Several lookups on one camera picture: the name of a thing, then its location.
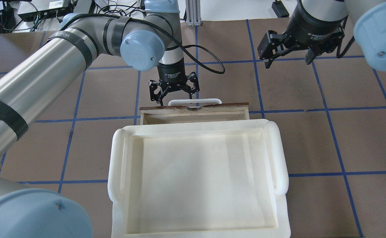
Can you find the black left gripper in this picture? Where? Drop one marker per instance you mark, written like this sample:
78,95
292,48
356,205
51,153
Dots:
171,74

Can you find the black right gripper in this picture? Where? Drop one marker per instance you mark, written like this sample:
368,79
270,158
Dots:
312,24

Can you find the wooden drawer with white handle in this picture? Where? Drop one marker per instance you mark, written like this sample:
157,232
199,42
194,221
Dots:
194,110

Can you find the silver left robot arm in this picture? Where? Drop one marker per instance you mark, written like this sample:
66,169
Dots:
30,88

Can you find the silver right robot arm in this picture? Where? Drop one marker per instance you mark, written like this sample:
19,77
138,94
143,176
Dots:
369,17

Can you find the black power adapter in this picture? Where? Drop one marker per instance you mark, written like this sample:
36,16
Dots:
279,9

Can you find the white plastic tray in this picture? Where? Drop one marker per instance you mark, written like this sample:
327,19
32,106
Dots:
224,179

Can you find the aluminium frame post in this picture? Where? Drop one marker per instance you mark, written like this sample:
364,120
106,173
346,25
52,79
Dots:
193,13

